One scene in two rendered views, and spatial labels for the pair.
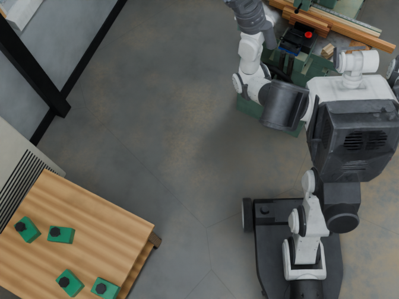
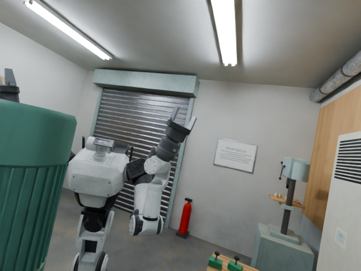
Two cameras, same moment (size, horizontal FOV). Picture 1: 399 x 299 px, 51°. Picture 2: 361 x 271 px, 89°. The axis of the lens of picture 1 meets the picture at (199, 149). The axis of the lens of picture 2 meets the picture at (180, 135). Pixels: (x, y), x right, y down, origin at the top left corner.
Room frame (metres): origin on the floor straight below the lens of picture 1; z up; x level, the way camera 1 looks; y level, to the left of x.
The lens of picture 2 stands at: (1.59, -0.35, 1.49)
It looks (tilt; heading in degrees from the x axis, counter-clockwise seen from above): 2 degrees up; 167
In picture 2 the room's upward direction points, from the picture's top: 12 degrees clockwise
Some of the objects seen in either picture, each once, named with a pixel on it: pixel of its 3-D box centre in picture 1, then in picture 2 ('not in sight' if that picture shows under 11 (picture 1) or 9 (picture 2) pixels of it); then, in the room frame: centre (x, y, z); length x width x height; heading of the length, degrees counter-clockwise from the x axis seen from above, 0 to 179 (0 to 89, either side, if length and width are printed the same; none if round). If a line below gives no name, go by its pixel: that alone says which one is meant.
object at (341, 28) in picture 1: (329, 24); not in sight; (1.12, -0.66, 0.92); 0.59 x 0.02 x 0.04; 53
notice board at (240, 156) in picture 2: not in sight; (234, 155); (-1.13, 1.24, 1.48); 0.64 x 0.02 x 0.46; 58
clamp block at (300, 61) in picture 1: (294, 50); not in sight; (1.02, -0.48, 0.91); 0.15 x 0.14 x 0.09; 53
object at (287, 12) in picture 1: (304, 20); not in sight; (1.16, -0.55, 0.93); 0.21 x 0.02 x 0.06; 53
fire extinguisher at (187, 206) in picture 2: not in sight; (185, 216); (-1.36, 0.70, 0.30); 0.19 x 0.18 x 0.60; 148
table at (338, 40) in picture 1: (300, 41); not in sight; (1.09, -0.53, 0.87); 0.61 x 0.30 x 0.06; 53
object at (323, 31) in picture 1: (309, 25); not in sight; (1.13, -0.57, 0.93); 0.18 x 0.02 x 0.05; 53
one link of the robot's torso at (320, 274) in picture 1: (303, 259); not in sight; (0.17, -0.45, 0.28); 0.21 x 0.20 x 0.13; 173
